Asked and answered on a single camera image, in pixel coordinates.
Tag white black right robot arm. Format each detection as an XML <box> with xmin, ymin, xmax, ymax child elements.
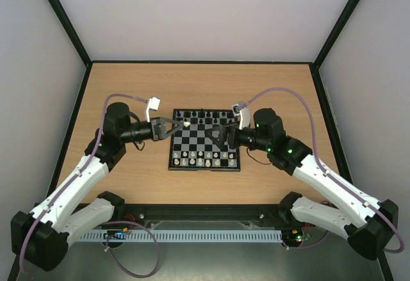
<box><xmin>205</xmin><ymin>108</ymin><xmax>398</xmax><ymax>260</ymax></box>

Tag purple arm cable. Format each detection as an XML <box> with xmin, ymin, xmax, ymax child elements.
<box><xmin>236</xmin><ymin>87</ymin><xmax>405</xmax><ymax>253</ymax></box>
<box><xmin>19</xmin><ymin>93</ymin><xmax>161</xmax><ymax>277</ymax></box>

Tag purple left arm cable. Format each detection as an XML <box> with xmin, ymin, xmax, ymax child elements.
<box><xmin>19</xmin><ymin>93</ymin><xmax>161</xmax><ymax>277</ymax></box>

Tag black aluminium frame rail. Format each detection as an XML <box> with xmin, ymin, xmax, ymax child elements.
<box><xmin>124</xmin><ymin>204</ymin><xmax>296</xmax><ymax>225</ymax></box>

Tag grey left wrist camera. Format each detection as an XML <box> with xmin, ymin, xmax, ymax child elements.
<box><xmin>145</xmin><ymin>96</ymin><xmax>161</xmax><ymax>122</ymax></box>

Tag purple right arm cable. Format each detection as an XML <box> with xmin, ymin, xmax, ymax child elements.
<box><xmin>236</xmin><ymin>87</ymin><xmax>405</xmax><ymax>253</ymax></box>

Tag black and silver chessboard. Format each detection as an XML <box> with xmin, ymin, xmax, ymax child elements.
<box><xmin>168</xmin><ymin>109</ymin><xmax>240</xmax><ymax>172</ymax></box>

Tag light blue slotted cable duct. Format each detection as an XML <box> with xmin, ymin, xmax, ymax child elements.
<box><xmin>79</xmin><ymin>229</ymin><xmax>283</xmax><ymax>243</ymax></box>

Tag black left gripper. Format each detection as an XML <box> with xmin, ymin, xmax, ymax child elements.
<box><xmin>122</xmin><ymin>117</ymin><xmax>185</xmax><ymax>143</ymax></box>

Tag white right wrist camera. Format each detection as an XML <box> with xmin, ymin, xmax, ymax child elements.
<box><xmin>232</xmin><ymin>102</ymin><xmax>250</xmax><ymax>130</ymax></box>

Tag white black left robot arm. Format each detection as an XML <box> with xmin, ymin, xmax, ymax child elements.
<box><xmin>10</xmin><ymin>102</ymin><xmax>184</xmax><ymax>271</ymax></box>

